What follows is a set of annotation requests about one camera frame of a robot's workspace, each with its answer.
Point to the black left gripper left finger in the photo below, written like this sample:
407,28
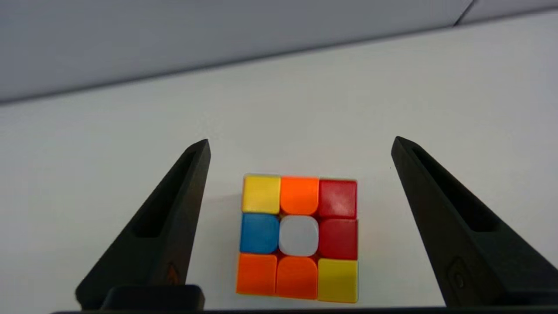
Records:
161,235

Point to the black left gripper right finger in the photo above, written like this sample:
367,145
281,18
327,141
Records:
466,235

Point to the multicoloured rubiks cube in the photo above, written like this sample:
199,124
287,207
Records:
298,237

